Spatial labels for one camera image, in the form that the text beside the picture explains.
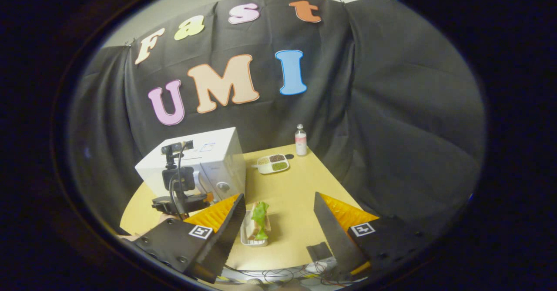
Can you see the black backdrop cloth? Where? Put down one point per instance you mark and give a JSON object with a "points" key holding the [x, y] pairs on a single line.
{"points": [[391, 108]]}

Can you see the white microwave oven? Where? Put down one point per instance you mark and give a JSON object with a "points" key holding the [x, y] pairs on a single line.
{"points": [[217, 152]]}

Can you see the white divided dish of grains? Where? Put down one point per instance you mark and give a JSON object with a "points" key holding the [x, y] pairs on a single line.
{"points": [[272, 164]]}

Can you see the lettuce sandwich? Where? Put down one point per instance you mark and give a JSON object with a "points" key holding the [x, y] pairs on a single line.
{"points": [[260, 219]]}

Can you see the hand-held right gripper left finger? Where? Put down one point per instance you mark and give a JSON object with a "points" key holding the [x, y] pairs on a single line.
{"points": [[226, 239]]}

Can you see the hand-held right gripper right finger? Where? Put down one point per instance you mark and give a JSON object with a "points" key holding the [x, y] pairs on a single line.
{"points": [[335, 239]]}

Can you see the clear bottle pink label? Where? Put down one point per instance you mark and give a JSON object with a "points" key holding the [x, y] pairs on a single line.
{"points": [[300, 141]]}

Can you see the white ribbed tray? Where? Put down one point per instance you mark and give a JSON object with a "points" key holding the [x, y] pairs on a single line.
{"points": [[248, 234]]}

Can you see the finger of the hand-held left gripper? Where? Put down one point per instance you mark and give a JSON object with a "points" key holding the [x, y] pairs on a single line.
{"points": [[209, 198]]}

